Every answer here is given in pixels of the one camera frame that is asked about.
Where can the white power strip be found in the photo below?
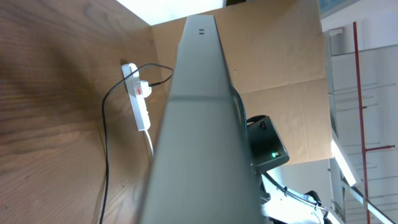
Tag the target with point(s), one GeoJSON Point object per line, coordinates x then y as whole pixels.
{"type": "Point", "coordinates": [138, 104]}

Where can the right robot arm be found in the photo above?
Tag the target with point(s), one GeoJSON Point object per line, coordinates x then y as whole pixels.
{"type": "Point", "coordinates": [279, 204]}

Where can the white USB charger plug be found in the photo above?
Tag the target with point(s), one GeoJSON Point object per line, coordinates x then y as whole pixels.
{"type": "Point", "coordinates": [142, 89]}

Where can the brown cardboard sheet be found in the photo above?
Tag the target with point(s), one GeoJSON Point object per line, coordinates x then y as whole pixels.
{"type": "Point", "coordinates": [274, 55]}

